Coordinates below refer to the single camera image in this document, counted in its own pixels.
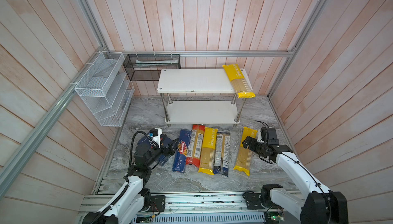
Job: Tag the blue Barilla spaghetti bag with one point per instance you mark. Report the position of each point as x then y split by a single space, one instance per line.
182 151

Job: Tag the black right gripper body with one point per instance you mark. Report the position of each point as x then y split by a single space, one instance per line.
255 145

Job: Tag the black mesh wall basket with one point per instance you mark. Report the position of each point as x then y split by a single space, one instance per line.
147 67

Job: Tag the white wire mesh organizer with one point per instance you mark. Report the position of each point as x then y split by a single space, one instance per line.
105 89

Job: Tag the white two-tier shelf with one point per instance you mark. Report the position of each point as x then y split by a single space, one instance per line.
199 96

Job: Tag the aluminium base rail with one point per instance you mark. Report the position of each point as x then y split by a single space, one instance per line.
207 207

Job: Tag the blue Barilla rigatoni box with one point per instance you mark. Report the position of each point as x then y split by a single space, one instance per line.
143 157

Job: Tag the yellow pastatime spaghetti bag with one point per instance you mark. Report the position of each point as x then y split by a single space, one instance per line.
243 159
238 81
208 151

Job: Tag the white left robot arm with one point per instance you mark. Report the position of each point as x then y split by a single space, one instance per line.
132 197

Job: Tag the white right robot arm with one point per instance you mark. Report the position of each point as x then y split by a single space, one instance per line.
319 204

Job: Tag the clear blue-ended spaghetti bag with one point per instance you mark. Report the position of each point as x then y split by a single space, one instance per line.
222 154

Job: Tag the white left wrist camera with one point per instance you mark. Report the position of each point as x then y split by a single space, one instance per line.
154 137

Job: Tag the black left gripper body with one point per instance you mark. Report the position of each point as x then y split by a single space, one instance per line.
162 151

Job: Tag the red spaghetti bag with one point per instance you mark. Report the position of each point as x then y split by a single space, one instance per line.
195 145

